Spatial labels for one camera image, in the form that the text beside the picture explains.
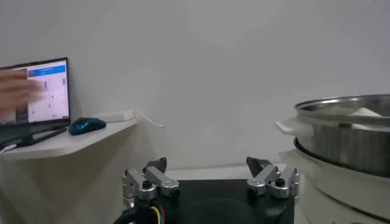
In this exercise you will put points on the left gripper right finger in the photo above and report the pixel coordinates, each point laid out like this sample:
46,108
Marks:
268,176

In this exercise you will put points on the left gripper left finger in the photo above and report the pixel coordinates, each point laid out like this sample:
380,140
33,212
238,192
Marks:
158,179

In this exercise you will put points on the white steamed baozi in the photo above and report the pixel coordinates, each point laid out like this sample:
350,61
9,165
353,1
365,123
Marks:
364,113

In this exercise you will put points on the stainless steel steamer basket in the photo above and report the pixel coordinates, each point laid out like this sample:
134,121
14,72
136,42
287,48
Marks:
350,146

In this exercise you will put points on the person's hand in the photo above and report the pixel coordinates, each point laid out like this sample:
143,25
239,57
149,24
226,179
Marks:
15,91

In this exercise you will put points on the white electric cooker pot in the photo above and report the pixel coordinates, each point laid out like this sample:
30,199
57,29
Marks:
335,198

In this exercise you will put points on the white power adapter box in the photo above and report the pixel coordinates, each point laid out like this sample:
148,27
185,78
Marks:
115,116

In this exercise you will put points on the blue computer mouse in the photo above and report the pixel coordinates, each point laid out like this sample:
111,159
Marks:
86,125

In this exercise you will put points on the white side table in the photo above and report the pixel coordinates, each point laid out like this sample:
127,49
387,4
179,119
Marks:
61,143

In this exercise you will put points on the black laptop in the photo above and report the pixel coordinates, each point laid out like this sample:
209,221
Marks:
48,100

